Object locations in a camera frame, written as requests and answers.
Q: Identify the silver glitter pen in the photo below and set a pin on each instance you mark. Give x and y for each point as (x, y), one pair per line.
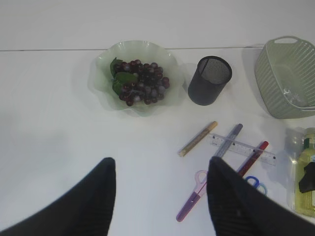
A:
(227, 141)

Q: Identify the purple artificial grape bunch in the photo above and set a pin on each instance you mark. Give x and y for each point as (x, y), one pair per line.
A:
(134, 82)

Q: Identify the blue scissors with cover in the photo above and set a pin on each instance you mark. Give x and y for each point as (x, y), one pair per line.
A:
(259, 186)

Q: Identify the yellow tea drink bottle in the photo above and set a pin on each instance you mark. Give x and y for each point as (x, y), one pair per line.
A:
(301, 153)

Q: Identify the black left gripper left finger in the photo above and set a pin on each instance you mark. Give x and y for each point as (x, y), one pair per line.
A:
(85, 210)

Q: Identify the red glitter pen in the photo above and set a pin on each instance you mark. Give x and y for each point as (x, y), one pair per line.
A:
(256, 153)

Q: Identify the clear plastic ruler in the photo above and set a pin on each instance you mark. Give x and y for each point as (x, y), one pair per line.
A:
(242, 149)

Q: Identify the green plastic woven basket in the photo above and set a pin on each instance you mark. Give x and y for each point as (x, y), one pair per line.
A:
(286, 62)

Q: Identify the green wavy glass plate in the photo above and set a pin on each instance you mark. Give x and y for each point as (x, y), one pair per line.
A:
(147, 52)

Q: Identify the gold glitter pen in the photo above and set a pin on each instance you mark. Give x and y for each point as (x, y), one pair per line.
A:
(197, 139)

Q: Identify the black mesh pen holder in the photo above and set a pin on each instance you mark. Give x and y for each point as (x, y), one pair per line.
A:
(211, 76)

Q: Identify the clear plastic sheet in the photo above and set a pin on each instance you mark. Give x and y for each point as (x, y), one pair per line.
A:
(295, 97)

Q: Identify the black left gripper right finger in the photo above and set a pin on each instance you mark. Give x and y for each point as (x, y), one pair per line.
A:
(237, 209)

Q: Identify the pink scissors with cover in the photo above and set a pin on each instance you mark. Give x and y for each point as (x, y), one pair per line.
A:
(199, 191)

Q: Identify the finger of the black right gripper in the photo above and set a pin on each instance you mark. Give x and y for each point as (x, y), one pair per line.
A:
(307, 183)

